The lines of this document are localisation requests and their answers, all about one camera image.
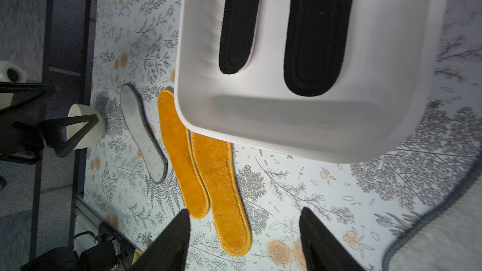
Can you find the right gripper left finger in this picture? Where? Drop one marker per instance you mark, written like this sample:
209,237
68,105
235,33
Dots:
169,251

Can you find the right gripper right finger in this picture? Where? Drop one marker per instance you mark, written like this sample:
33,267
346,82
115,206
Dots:
321,249

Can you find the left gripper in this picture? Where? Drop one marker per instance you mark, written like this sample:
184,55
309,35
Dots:
19,139

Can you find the orange insole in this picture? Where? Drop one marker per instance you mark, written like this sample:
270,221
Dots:
177,142
214,162

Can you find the grey felt insole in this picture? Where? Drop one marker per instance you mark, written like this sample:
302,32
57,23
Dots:
135,118
446,238

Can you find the black insole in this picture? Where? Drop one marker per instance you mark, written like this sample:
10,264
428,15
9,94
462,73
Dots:
315,45
238,35

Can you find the white plastic storage box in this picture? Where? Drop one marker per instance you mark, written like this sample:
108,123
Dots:
341,81

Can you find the green yellow snack bag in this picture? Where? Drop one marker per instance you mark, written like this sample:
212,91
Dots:
137,255

